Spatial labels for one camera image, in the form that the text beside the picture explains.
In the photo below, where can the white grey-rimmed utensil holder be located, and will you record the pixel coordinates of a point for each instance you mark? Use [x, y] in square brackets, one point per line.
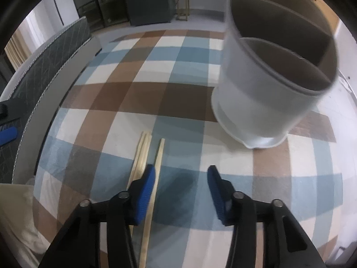
[251, 95]

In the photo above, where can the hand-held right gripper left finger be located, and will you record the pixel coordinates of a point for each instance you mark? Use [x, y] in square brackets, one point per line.
[145, 192]

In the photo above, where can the dark glass cabinet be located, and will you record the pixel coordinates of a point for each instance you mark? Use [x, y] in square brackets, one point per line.
[97, 5]

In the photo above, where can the pale wooden chopstick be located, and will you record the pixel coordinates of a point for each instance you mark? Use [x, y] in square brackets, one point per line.
[146, 148]
[157, 162]
[139, 153]

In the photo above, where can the grey quilted mattress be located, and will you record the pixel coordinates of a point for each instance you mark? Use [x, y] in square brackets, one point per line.
[36, 75]

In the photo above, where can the plaid tablecloth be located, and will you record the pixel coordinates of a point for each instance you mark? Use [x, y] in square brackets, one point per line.
[111, 117]

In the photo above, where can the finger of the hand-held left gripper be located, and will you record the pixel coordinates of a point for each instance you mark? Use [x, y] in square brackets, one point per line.
[2, 109]
[7, 136]

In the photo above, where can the dark grey refrigerator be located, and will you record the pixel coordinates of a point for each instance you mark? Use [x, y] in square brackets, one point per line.
[150, 2]

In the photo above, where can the wooden door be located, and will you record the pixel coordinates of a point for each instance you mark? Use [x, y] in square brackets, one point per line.
[331, 14]

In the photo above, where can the cream cloth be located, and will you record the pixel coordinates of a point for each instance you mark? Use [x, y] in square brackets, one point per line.
[16, 217]

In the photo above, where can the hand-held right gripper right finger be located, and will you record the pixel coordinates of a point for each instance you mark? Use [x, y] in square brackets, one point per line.
[220, 198]

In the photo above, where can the white wardrobe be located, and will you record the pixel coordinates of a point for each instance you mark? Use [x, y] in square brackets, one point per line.
[47, 8]

